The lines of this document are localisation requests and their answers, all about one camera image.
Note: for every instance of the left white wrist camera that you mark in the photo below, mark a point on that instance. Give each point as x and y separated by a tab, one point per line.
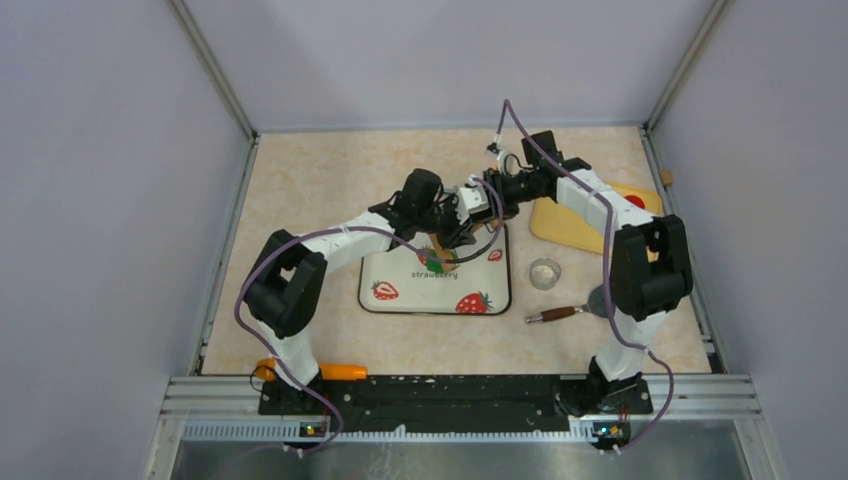
472	198

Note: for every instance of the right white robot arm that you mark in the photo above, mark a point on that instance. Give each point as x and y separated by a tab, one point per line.
646	269

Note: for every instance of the orange marker pen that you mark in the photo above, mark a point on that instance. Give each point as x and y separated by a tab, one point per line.
266	370

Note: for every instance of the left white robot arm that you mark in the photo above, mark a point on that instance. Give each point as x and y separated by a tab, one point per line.
282	291

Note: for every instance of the wooden handled scraper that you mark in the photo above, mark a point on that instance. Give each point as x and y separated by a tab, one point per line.
594	305

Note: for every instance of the red dough disc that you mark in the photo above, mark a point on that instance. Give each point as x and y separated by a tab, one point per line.
636	201

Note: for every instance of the green dough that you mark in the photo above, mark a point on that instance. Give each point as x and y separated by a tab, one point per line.
432	261

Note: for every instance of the white strawberry tray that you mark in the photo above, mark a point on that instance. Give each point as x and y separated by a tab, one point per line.
396	282

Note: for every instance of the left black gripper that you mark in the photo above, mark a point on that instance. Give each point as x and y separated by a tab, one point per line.
457	234

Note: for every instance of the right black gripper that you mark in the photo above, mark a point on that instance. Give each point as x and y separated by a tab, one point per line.
495	179

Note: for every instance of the wooden rolling pin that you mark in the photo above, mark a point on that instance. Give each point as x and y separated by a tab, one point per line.
443	255

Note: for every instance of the yellow cutting board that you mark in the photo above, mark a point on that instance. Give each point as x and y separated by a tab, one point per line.
557	224

